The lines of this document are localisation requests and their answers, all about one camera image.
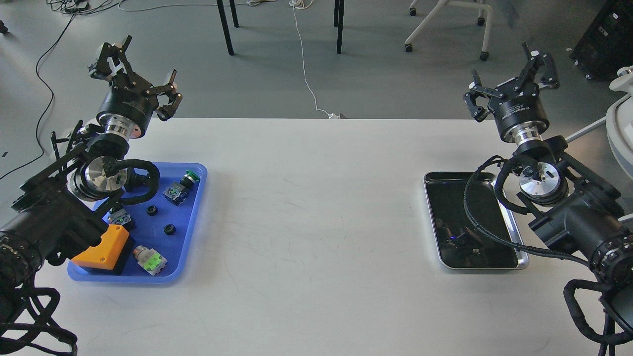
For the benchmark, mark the small black gear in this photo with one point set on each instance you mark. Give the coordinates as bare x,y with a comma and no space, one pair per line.
169,229
151,210

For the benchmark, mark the blue plastic tray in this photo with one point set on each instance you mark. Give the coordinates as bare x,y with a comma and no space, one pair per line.
149,230

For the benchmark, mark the green push button switch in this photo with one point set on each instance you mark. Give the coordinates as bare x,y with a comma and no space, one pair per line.
177,192

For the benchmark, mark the black table leg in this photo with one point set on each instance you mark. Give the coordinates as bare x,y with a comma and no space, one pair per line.
338,22
224,22

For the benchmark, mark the black table leg right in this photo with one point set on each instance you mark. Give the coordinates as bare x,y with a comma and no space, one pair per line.
338,22

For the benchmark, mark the black table leg left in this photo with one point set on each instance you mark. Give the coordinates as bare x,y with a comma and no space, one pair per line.
224,22

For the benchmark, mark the silver metal tray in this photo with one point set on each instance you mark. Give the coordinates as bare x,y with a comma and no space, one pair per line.
459,244

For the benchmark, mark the black equipment case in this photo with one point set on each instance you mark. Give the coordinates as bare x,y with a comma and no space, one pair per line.
607,44

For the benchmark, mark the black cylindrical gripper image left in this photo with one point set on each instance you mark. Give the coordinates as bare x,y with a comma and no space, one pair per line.
130,96

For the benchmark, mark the clear green switch module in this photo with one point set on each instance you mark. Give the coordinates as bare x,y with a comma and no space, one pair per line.
149,259

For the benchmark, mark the orange button enclosure box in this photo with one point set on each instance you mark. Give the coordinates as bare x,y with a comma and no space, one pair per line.
111,255

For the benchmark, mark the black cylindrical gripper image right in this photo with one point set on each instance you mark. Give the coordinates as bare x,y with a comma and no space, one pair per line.
520,112

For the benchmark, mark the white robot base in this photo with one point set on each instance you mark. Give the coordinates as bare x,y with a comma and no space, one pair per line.
618,120

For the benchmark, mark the red mushroom emergency button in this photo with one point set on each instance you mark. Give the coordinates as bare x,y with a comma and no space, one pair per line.
120,216

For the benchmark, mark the white rolling chair base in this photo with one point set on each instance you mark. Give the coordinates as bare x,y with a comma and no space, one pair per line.
440,24

